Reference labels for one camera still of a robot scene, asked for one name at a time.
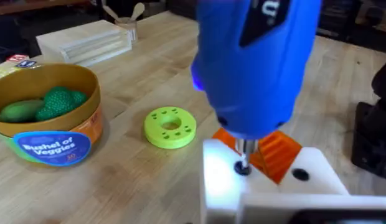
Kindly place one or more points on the green disc with holes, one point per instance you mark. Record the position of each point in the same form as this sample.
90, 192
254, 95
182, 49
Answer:
170, 127

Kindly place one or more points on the white flat box stack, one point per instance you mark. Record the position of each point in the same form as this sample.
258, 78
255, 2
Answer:
87, 42

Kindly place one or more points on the round tub with toy vegetables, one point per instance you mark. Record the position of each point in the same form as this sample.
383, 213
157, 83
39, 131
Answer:
46, 118

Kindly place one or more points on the wooden spoon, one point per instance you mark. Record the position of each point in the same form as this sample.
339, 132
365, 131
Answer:
137, 11
110, 13

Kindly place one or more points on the small black screw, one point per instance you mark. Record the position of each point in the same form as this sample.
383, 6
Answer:
242, 169

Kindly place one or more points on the yellow card box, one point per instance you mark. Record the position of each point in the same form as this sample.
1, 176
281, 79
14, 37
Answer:
12, 63

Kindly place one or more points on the blue electric screwdriver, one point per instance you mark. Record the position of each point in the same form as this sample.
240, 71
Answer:
252, 68

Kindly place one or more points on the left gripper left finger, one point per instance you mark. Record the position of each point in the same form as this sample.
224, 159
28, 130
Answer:
219, 180

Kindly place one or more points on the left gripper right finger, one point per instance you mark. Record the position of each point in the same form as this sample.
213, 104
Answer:
317, 174

